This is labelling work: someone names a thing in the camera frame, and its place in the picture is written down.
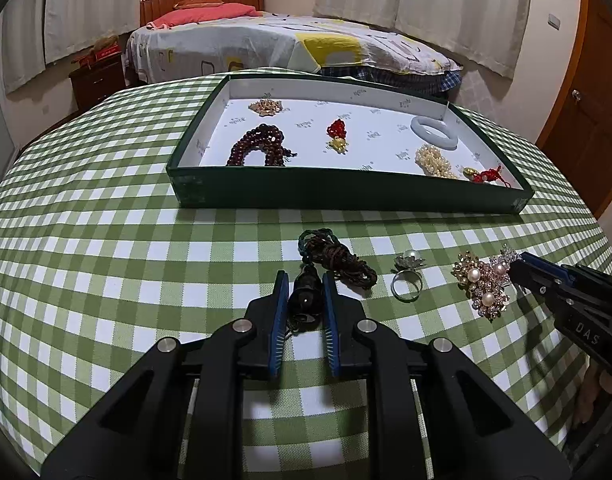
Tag dark green cardboard box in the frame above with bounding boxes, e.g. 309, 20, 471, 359
166, 73, 534, 214

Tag red knot charm in box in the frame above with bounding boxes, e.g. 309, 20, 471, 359
462, 166, 512, 188

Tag right white curtain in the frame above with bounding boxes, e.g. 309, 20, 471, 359
313, 0, 530, 79

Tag dark red bead bracelet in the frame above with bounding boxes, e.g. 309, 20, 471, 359
225, 122, 299, 168

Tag white curtain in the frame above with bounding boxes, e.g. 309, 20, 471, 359
0, 0, 140, 93
313, 0, 530, 79

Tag wall switch plate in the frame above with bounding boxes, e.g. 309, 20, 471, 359
548, 14, 560, 30

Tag left white curtain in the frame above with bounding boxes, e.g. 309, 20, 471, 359
0, 0, 140, 93

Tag pearl rhinestone flower brooch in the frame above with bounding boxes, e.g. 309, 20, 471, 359
451, 244, 519, 322

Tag white pearl bracelet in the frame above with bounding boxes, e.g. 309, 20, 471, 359
414, 143, 460, 181

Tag silver pearl ring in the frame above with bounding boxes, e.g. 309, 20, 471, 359
389, 248, 427, 302

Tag black bead cord necklace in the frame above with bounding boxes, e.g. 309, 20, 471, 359
286, 227, 380, 335

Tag dark wooden nightstand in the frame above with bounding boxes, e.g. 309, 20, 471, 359
68, 54, 126, 113

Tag gold rhinestone brooch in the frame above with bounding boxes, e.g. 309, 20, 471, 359
248, 99, 283, 117

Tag brown wooden door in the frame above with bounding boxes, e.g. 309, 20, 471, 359
537, 0, 612, 218

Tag red knot gold charm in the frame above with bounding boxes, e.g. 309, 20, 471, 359
327, 118, 348, 154

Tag orange patterned pillow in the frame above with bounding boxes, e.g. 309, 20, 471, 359
173, 0, 223, 10

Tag pink pillow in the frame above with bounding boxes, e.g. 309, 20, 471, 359
146, 2, 263, 29

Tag green checked tablecloth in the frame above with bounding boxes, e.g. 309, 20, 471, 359
0, 76, 612, 470

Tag red boxes on nightstand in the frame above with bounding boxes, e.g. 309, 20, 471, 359
73, 36, 122, 67

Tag white jade bangle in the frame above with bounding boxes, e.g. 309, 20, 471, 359
410, 116, 459, 151

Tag person's hand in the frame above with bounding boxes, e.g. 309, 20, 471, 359
572, 361, 612, 427

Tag bed with patterned sheet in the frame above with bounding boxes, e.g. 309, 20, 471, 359
127, 13, 462, 96

